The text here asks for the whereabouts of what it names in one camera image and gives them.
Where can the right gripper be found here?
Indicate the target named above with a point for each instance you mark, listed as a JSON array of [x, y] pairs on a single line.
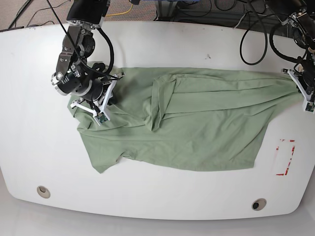
[[93, 95]]

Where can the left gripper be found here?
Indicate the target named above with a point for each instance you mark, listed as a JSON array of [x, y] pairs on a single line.
[[304, 87]]

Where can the green t-shirt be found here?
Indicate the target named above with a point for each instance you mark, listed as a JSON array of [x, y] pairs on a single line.
[[187, 118]]

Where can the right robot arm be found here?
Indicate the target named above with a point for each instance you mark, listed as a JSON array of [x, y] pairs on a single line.
[[78, 44]]

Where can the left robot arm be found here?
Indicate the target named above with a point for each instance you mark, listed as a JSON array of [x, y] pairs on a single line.
[[298, 17]]

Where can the red tape marking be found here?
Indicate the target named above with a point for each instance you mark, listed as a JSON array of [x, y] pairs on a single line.
[[283, 157]]

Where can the left table grommet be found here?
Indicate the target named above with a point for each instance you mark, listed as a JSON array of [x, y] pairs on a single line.
[[43, 192]]

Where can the table grommet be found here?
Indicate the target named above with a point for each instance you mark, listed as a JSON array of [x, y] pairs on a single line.
[[259, 204], [43, 192]]

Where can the right table grommet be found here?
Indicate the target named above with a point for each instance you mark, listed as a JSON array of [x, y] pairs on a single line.
[[259, 204]]

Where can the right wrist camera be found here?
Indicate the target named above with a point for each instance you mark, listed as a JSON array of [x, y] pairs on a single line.
[[101, 118]]

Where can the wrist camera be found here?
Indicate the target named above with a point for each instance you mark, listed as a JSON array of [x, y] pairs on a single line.
[[309, 106], [101, 118]]

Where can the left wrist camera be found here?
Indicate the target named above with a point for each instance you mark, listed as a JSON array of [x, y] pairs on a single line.
[[309, 106]]

